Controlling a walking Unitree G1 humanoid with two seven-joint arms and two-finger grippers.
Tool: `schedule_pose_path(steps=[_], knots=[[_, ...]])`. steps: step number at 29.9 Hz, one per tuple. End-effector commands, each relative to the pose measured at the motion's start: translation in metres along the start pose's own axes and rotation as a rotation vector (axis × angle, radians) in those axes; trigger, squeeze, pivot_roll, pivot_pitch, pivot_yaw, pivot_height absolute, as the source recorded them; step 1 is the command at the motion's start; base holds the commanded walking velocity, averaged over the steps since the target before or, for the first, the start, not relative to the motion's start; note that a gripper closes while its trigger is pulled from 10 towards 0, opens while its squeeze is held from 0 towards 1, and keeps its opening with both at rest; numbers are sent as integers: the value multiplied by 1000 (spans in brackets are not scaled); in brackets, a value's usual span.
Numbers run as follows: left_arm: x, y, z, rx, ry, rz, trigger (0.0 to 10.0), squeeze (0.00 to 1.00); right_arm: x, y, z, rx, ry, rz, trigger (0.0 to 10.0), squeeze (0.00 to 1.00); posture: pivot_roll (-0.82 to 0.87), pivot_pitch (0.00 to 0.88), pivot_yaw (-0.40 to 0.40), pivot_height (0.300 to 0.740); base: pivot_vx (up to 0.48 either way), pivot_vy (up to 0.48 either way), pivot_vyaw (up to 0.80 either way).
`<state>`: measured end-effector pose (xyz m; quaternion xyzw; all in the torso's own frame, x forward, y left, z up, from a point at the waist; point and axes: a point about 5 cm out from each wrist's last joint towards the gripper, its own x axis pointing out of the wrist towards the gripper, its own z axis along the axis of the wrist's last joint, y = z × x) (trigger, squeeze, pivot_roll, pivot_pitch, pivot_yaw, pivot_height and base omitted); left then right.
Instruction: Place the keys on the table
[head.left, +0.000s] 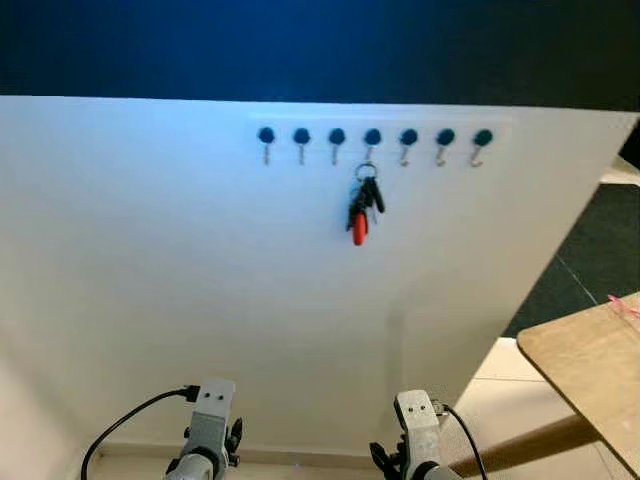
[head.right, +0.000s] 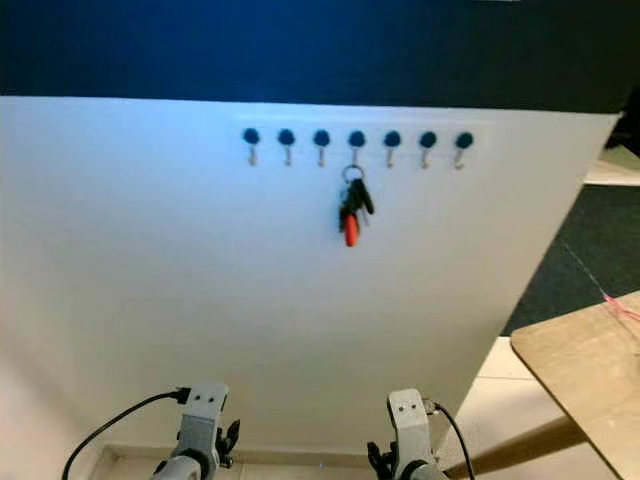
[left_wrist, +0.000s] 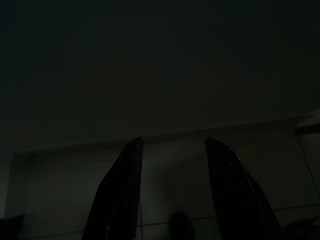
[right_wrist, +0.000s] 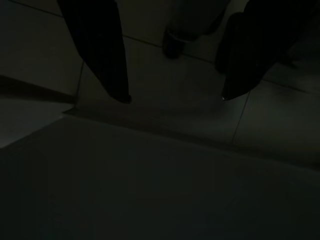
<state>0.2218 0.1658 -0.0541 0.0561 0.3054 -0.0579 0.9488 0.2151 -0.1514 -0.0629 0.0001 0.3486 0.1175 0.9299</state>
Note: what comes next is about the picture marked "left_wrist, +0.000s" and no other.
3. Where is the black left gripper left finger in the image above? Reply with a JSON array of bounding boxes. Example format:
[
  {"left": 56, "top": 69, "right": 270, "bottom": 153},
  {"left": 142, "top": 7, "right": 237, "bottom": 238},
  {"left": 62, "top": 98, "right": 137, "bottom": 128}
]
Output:
[{"left": 81, "top": 136, "right": 145, "bottom": 240}]

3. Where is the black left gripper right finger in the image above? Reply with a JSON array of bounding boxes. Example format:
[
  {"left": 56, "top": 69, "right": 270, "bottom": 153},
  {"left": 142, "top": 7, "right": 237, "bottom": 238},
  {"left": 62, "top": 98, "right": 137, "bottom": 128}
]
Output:
[{"left": 204, "top": 136, "right": 287, "bottom": 240}]

